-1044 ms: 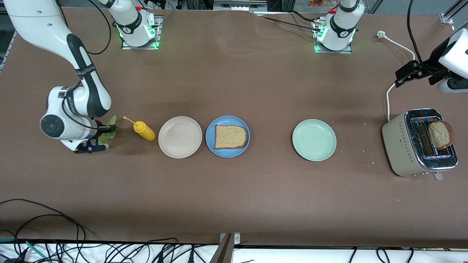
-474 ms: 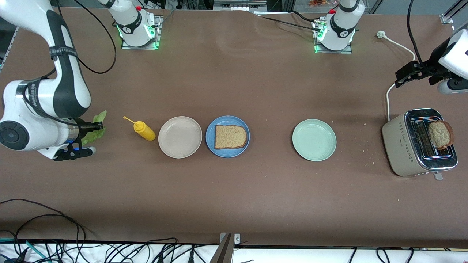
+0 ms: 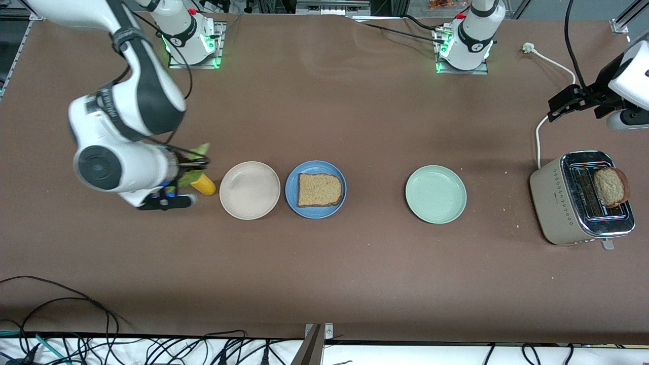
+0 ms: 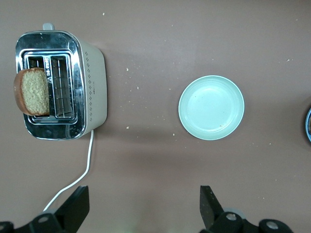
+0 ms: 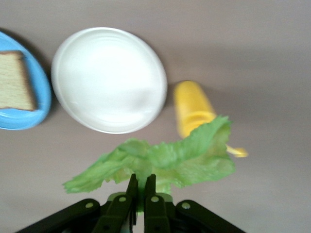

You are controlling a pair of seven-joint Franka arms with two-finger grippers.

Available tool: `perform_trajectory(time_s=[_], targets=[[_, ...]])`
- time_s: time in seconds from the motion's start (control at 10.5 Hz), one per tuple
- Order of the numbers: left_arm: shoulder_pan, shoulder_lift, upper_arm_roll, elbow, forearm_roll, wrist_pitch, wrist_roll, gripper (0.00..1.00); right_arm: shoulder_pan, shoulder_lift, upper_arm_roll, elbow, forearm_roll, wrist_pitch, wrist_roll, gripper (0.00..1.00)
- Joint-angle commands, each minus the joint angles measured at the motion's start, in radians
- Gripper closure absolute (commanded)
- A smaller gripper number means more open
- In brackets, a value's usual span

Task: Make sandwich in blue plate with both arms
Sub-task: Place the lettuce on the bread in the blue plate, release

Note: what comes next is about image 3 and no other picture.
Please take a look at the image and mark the green lettuce leaf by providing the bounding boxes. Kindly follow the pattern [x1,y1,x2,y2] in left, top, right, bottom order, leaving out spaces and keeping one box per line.
[172,143,211,189]

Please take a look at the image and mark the yellow mustard squeeze bottle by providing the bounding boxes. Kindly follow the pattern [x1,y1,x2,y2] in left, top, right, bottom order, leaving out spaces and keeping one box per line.
[191,171,217,196]

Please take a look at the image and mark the brown bread slice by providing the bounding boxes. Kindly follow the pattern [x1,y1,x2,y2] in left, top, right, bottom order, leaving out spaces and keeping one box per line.
[297,173,343,208]
[593,166,631,208]

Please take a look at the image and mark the beige round plate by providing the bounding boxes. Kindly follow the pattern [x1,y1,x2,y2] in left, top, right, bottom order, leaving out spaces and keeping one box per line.
[219,161,281,221]

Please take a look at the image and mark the blue round plate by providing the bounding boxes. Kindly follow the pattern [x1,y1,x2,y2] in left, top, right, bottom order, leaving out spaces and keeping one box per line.
[285,160,347,220]

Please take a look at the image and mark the mint green round plate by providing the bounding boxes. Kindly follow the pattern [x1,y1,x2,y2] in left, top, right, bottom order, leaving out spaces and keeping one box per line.
[405,165,467,225]

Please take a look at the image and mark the aluminium corner profile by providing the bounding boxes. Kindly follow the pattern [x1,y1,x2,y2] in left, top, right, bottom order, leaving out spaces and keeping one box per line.
[610,0,649,35]

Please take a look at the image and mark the beige chrome toaster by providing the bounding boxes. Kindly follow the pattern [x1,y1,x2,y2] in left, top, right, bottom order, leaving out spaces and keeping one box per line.
[529,150,636,250]

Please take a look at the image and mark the white shelf below table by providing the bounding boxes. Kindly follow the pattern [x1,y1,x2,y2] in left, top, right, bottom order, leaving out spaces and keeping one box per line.
[0,336,649,365]

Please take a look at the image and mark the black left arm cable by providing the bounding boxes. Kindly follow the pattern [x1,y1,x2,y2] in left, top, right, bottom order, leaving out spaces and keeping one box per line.
[564,0,591,92]

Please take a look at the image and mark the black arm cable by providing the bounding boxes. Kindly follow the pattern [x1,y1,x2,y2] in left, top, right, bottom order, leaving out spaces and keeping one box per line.
[564,0,591,92]
[109,25,211,163]

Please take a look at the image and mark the white toaster power cord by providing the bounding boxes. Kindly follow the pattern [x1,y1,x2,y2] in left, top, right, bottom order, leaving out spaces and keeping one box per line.
[522,43,577,169]

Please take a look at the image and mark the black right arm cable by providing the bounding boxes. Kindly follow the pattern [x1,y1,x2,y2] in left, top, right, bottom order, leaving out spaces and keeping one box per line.
[109,25,211,163]

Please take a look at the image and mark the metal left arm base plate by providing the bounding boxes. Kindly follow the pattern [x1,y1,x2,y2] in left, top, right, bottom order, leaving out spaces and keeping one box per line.
[435,25,490,76]

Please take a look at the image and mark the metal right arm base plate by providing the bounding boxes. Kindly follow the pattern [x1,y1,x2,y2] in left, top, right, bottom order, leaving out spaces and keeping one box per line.
[167,20,225,69]

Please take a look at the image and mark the black looped floor cable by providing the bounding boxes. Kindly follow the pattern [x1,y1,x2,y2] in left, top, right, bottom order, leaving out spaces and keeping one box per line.
[0,275,120,365]

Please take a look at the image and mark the black cable on table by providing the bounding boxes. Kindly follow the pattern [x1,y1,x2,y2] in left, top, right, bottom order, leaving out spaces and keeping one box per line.
[350,14,449,46]

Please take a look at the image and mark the aluminium side rail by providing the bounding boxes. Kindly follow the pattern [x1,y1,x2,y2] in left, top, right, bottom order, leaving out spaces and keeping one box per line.
[0,15,33,99]

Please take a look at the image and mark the aluminium frame bar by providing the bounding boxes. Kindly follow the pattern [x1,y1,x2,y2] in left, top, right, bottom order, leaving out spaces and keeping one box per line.
[296,0,372,16]

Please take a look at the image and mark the metal table edge bracket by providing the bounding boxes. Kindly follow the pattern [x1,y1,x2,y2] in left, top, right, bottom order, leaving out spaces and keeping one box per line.
[290,323,335,365]

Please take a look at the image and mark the teal cable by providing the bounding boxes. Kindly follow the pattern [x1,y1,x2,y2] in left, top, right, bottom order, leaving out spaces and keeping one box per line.
[0,330,71,365]

